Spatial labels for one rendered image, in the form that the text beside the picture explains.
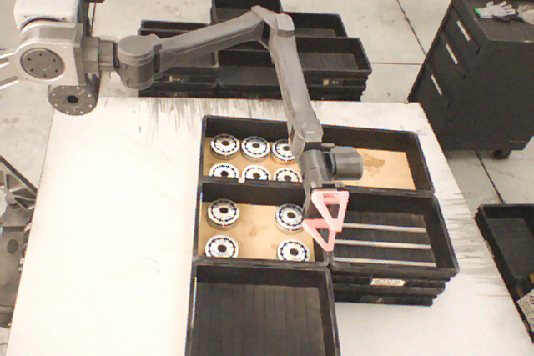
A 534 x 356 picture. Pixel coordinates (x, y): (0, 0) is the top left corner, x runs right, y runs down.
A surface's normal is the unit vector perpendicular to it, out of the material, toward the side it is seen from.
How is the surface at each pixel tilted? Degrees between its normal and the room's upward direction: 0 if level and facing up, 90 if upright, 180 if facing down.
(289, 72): 3
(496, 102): 90
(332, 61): 0
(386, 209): 90
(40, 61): 90
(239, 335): 0
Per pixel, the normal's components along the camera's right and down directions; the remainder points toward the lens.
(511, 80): 0.12, 0.74
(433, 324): 0.14, -0.67
